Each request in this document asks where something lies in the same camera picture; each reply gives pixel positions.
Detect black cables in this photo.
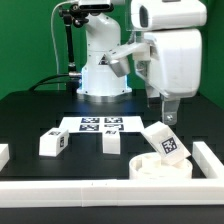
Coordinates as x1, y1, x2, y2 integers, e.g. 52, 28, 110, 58
27, 73, 82, 92

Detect white left fence bar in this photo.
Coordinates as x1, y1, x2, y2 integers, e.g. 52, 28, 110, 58
0, 144, 10, 171

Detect white front fence bar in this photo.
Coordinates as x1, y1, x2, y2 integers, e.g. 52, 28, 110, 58
0, 179, 224, 208

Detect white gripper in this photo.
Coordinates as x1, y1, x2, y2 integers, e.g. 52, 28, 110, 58
134, 29, 202, 125

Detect white camera on mount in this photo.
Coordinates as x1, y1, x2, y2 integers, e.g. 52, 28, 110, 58
78, 0, 114, 12

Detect white marker sheet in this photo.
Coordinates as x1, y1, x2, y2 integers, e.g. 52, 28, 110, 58
59, 116, 144, 133

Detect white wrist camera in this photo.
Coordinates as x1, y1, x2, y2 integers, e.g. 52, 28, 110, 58
130, 0, 207, 31

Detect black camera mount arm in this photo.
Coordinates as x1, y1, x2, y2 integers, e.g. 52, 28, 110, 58
59, 5, 88, 93

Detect white round stool seat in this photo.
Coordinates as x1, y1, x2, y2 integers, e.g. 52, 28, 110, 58
129, 152, 193, 180

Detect white cable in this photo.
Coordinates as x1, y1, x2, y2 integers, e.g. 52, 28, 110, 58
50, 0, 80, 91

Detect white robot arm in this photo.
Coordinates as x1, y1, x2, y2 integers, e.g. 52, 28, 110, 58
78, 0, 207, 125

